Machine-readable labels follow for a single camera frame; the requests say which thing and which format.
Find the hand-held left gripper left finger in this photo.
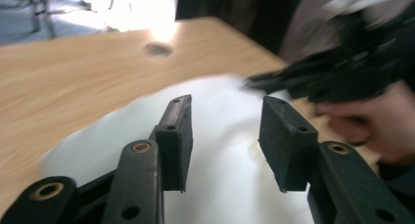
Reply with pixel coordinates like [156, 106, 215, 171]
[148, 94, 195, 194]

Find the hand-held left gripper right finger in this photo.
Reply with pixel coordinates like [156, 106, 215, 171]
[257, 95, 319, 195]

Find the white dress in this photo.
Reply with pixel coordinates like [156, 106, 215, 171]
[38, 73, 316, 224]

